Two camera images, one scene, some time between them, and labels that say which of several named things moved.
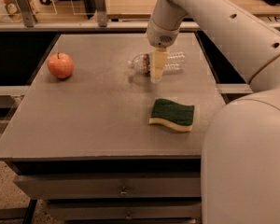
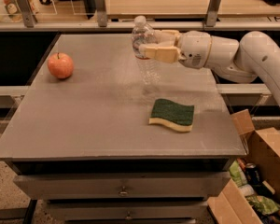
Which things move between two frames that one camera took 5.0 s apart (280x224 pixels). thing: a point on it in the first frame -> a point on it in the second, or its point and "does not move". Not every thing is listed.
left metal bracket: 26,6 does not move
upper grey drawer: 107,186 does not move
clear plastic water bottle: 175,64 -> 141,34
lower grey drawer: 125,210 does not move
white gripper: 160,36 -> 195,49
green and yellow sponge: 177,116 does not move
